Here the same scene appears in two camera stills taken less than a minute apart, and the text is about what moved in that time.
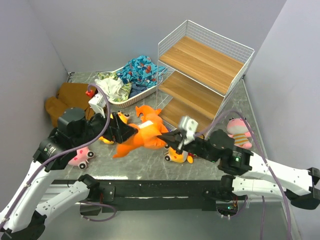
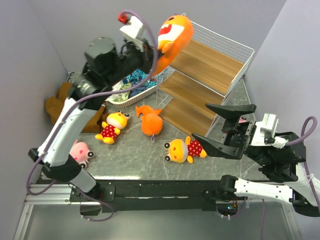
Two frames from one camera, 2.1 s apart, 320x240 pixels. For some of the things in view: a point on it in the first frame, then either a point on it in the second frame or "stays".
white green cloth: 116,90 stays
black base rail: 135,195 stays
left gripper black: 117,130 → 146,53
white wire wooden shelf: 198,70 stays
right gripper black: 174,139 → 237,133
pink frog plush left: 82,155 stays
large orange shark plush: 146,137 → 174,34
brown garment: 69,95 stays
